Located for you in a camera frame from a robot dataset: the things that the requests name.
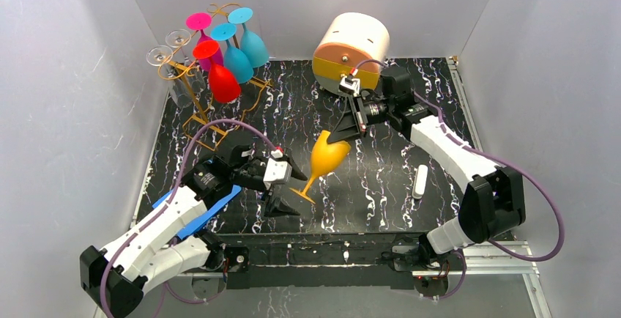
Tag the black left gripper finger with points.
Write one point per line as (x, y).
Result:
(296, 171)
(274, 207)

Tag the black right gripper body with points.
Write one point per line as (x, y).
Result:
(359, 113)

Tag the magenta plastic wine glass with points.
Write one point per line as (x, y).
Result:
(200, 21)

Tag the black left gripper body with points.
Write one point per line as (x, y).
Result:
(271, 189)

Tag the round pastel drawer cabinet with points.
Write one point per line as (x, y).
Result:
(351, 38)

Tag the front clear wine glass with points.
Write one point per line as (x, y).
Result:
(161, 57)

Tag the white oblong remote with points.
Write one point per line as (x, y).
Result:
(419, 182)

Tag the gold wire glass rack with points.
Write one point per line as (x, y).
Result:
(207, 109)

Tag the teal wine glass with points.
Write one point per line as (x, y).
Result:
(234, 59)
(251, 43)

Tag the yellow plastic wine glass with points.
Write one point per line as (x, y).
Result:
(325, 158)

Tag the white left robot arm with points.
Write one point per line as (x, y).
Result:
(160, 246)

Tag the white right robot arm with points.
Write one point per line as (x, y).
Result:
(493, 195)

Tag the red plastic wine glass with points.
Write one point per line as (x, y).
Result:
(222, 82)

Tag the clear wine glass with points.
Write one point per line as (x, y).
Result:
(161, 57)
(178, 39)

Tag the rear clear wine glass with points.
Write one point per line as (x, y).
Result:
(178, 39)

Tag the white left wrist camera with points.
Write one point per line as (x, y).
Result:
(278, 170)

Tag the blue flat card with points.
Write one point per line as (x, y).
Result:
(199, 193)

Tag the rear teal wine glass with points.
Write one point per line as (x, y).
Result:
(251, 43)

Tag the front teal wine glass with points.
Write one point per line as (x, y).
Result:
(234, 59)

